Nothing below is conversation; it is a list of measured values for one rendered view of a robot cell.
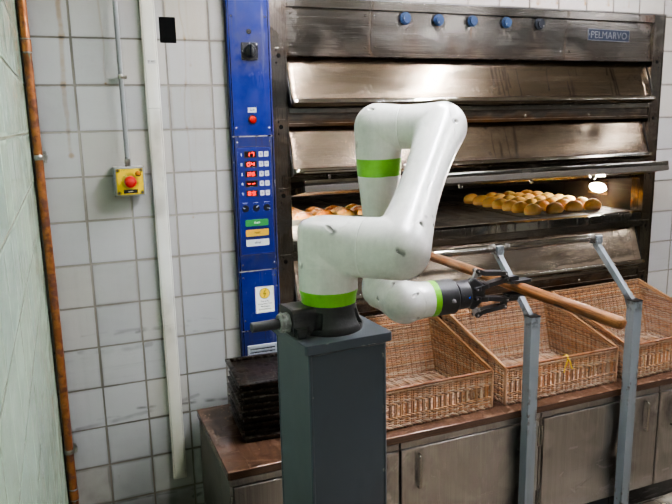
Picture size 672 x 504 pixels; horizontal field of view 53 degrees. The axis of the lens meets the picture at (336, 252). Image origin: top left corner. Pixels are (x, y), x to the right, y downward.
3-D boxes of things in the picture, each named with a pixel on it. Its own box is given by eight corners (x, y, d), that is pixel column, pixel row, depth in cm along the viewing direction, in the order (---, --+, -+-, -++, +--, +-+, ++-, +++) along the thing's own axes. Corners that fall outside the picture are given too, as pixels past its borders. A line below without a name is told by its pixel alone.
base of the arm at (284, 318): (262, 350, 135) (261, 321, 134) (239, 330, 148) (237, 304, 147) (374, 330, 146) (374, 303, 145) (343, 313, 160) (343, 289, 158)
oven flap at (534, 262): (297, 307, 267) (289, 258, 269) (638, 264, 333) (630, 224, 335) (300, 306, 263) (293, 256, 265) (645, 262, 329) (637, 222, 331)
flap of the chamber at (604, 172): (305, 192, 245) (288, 197, 264) (669, 169, 310) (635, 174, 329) (304, 185, 245) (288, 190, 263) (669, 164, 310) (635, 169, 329)
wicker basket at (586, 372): (437, 365, 296) (437, 304, 291) (541, 347, 317) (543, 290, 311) (503, 407, 252) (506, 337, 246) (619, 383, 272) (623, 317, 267)
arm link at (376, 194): (369, 179, 166) (409, 175, 170) (350, 174, 177) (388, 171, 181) (372, 317, 175) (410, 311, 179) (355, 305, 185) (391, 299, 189)
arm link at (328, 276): (355, 312, 139) (354, 221, 135) (289, 305, 145) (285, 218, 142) (377, 296, 151) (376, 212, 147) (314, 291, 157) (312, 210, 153)
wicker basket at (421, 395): (308, 388, 273) (307, 323, 268) (428, 366, 295) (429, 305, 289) (359, 439, 229) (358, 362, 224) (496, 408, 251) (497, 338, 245)
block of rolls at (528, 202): (460, 203, 376) (460, 193, 375) (530, 197, 394) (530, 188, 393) (529, 216, 321) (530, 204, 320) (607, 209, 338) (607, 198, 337)
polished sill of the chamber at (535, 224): (288, 251, 269) (288, 241, 268) (631, 218, 335) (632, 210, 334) (293, 253, 263) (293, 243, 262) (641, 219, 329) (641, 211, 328)
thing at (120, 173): (114, 195, 234) (111, 166, 232) (143, 193, 238) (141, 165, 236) (115, 197, 227) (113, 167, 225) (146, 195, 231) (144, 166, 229)
